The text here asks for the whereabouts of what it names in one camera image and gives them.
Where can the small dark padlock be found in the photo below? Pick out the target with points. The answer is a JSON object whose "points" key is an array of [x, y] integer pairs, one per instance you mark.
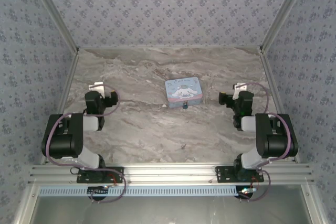
{"points": [[185, 106]]}

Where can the blue cartoon tin box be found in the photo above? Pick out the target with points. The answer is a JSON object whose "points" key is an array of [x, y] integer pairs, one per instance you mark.
{"points": [[183, 90]]}

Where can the small metal key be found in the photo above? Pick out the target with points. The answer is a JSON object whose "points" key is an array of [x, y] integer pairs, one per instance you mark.
{"points": [[183, 145]]}

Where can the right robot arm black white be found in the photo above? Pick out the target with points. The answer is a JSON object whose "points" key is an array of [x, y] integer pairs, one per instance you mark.
{"points": [[275, 140]]}

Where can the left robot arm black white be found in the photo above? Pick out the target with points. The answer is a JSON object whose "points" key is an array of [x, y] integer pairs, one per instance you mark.
{"points": [[65, 140]]}

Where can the small circuit board with led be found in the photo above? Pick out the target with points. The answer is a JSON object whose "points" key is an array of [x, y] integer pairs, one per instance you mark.
{"points": [[105, 187], [248, 190]]}

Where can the grey metal lower panel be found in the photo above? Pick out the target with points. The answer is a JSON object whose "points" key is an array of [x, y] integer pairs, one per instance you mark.
{"points": [[168, 211]]}

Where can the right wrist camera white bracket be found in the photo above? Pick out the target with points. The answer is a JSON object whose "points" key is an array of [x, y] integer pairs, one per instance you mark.
{"points": [[240, 89]]}

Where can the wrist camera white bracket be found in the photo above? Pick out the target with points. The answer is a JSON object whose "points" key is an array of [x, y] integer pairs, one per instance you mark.
{"points": [[95, 86], [240, 89]]}

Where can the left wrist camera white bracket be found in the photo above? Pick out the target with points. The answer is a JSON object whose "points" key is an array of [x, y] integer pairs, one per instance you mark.
{"points": [[95, 86]]}

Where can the aluminium table side rail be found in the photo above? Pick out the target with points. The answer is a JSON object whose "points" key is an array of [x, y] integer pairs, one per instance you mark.
{"points": [[273, 87], [69, 87]]}

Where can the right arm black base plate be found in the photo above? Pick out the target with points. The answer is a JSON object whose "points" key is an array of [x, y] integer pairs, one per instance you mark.
{"points": [[223, 174]]}

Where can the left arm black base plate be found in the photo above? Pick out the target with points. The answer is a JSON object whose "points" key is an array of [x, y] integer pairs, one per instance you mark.
{"points": [[115, 175]]}

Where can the aluminium front rail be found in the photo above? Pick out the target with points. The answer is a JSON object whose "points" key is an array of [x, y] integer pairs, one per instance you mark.
{"points": [[168, 172]]}

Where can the small black bracket plate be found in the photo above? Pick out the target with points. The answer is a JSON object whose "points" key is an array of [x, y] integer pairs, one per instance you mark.
{"points": [[245, 195], [98, 193]]}

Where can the aluminium corner post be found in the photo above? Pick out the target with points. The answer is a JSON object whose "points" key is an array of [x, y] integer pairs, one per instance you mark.
{"points": [[52, 11], [286, 11]]}

